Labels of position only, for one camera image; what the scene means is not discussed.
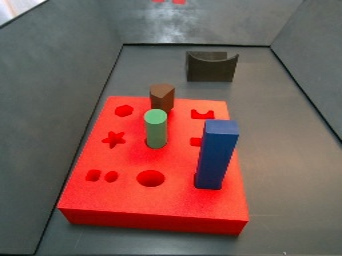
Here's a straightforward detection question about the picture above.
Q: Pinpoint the green cylinder peg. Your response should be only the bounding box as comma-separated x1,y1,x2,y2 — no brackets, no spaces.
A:
145,109,167,149

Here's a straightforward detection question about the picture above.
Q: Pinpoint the red double-square block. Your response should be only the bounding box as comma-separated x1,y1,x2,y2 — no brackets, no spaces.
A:
151,0,187,5

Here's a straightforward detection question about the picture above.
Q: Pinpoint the blue square block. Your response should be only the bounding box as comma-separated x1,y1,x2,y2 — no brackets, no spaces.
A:
195,119,239,190

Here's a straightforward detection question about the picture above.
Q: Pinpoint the red shape-sorter board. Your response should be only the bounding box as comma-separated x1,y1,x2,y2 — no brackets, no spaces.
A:
58,96,249,235

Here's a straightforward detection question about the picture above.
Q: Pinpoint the brown pentagon peg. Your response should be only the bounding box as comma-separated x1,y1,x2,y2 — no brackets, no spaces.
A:
150,84,175,113

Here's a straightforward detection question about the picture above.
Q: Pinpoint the black curved stand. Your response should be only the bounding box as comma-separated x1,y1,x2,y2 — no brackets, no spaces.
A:
186,51,239,82

